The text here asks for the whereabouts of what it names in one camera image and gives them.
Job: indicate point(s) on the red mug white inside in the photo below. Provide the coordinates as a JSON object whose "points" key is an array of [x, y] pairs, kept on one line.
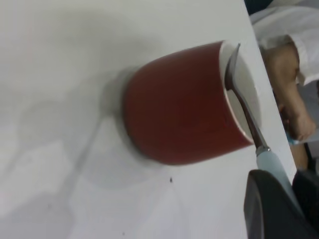
{"points": [[179, 104]]}

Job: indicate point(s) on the white shirt sleeve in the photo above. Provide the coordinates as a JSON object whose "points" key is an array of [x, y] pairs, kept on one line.
{"points": [[286, 22]]}

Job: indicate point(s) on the bare person hand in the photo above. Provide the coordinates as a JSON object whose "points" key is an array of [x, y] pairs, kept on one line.
{"points": [[301, 122]]}

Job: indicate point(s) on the bare person forearm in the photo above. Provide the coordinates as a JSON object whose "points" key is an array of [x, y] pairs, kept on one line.
{"points": [[281, 67]]}

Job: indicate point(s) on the light blue white object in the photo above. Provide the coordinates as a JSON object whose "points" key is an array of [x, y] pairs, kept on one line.
{"points": [[311, 139]]}

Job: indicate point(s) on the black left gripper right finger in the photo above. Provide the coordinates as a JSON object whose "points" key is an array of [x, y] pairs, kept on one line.
{"points": [[310, 199]]}

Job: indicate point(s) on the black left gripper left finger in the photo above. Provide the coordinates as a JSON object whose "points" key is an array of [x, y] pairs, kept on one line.
{"points": [[269, 214]]}

